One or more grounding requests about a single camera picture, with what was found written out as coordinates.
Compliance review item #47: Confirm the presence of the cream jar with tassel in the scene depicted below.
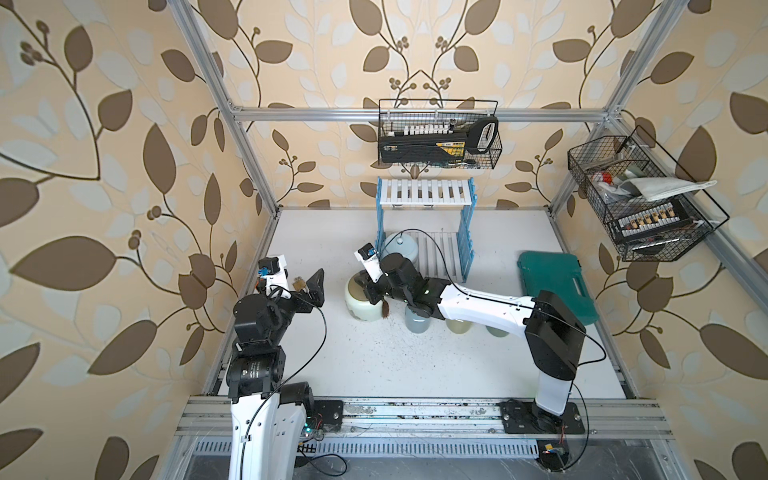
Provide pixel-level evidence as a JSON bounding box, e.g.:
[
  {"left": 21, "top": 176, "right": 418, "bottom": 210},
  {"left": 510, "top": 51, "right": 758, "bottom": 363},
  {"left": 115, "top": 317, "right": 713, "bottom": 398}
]
[{"left": 345, "top": 270, "right": 389, "bottom": 322}]

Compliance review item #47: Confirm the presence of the blue cylindrical tea canister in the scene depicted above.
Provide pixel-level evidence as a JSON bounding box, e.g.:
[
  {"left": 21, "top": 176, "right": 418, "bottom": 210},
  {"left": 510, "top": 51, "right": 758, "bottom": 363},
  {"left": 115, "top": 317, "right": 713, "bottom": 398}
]
[{"left": 405, "top": 307, "right": 431, "bottom": 334}]

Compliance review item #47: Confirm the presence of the blue white two-tier shelf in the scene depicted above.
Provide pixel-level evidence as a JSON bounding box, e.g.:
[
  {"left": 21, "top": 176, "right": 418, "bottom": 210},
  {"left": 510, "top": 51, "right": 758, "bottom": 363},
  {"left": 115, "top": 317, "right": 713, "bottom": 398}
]
[{"left": 375, "top": 178, "right": 477, "bottom": 283}]

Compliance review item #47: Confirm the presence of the yellow-green cylindrical tea canister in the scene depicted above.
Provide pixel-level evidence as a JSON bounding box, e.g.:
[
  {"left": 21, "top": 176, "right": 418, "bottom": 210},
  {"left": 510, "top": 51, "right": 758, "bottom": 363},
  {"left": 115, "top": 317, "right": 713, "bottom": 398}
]
[{"left": 445, "top": 319, "right": 472, "bottom": 335}]

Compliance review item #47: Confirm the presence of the green cylindrical tea canister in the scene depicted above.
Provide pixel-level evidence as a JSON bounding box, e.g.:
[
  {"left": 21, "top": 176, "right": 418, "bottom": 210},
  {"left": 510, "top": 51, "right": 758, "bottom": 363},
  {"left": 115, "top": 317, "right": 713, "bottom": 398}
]
[{"left": 486, "top": 326, "right": 509, "bottom": 338}]

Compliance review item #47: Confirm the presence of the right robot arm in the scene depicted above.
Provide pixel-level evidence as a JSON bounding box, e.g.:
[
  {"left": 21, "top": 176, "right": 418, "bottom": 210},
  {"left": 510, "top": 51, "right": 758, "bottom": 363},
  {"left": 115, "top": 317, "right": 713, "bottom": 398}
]
[{"left": 354, "top": 244, "right": 587, "bottom": 433}]

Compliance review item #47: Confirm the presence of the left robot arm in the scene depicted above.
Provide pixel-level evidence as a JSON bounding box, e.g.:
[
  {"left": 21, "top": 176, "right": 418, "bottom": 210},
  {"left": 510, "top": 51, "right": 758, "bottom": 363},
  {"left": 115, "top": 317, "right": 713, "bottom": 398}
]
[{"left": 226, "top": 268, "right": 325, "bottom": 479}]

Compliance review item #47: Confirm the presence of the light blue round jar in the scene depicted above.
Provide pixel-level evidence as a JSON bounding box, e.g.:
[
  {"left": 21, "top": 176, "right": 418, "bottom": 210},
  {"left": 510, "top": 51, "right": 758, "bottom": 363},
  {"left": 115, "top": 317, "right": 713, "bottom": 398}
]
[{"left": 382, "top": 233, "right": 419, "bottom": 264}]

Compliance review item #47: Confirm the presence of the black yellow tool box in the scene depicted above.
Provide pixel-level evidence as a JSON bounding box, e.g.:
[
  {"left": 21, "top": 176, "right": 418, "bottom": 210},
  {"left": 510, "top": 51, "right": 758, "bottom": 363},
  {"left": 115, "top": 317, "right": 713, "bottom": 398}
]
[{"left": 378, "top": 133, "right": 467, "bottom": 165}]

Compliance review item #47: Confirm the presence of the white bit row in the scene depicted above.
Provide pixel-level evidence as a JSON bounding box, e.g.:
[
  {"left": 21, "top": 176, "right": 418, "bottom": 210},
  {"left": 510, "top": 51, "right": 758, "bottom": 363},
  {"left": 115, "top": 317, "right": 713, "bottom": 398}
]
[{"left": 402, "top": 123, "right": 454, "bottom": 136}]

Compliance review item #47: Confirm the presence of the green plastic tool case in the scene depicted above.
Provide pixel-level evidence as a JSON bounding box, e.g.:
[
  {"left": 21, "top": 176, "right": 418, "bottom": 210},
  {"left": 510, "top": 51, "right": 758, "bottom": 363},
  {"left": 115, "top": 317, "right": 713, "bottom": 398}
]
[{"left": 517, "top": 251, "right": 600, "bottom": 326}]

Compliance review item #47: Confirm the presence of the white paper packet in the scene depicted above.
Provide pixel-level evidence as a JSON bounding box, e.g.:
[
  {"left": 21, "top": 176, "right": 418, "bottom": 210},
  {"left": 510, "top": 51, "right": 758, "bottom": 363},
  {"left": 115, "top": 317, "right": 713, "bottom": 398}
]
[{"left": 618, "top": 177, "right": 717, "bottom": 202}]

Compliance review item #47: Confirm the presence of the bit set tray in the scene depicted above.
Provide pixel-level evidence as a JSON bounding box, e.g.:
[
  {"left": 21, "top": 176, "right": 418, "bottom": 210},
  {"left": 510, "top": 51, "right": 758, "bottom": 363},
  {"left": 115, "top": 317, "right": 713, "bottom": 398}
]
[{"left": 610, "top": 200, "right": 695, "bottom": 242}]

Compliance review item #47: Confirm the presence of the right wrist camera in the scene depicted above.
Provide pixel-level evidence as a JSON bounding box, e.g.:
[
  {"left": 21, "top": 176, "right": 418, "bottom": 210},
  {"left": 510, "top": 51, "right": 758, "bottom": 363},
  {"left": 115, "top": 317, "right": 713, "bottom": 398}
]
[{"left": 354, "top": 243, "right": 383, "bottom": 283}]

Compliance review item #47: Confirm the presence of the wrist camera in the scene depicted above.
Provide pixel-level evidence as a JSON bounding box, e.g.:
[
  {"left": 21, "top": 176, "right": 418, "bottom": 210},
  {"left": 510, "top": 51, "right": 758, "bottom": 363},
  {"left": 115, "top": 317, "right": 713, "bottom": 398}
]
[
  {"left": 354, "top": 243, "right": 383, "bottom": 283},
  {"left": 255, "top": 255, "right": 291, "bottom": 299}
]

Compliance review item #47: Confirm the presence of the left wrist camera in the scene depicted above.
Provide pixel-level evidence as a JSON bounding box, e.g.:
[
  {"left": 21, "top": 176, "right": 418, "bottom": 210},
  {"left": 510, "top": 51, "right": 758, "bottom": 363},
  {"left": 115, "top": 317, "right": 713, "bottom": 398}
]
[{"left": 255, "top": 255, "right": 291, "bottom": 299}]

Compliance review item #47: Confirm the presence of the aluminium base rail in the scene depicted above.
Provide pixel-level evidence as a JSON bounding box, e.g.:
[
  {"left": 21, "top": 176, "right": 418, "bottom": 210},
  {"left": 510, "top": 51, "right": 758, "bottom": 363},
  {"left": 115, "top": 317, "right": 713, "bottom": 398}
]
[{"left": 175, "top": 395, "right": 674, "bottom": 442}]

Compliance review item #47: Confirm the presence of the back black wire basket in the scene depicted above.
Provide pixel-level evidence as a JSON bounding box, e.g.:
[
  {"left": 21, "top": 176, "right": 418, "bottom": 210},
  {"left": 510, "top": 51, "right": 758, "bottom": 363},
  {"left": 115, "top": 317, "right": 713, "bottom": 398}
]
[{"left": 377, "top": 97, "right": 503, "bottom": 170}]

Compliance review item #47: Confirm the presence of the black wire basket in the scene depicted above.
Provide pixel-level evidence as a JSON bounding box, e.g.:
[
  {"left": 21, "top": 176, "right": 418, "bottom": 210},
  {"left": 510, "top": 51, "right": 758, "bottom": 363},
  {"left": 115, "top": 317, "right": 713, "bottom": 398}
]
[
  {"left": 377, "top": 97, "right": 503, "bottom": 170},
  {"left": 568, "top": 126, "right": 730, "bottom": 262}
]

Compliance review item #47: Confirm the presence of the right black wire basket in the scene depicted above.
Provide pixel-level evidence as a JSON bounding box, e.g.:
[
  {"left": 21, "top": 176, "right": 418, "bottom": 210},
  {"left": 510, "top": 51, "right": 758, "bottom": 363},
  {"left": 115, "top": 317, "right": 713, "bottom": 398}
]
[{"left": 568, "top": 126, "right": 730, "bottom": 262}]

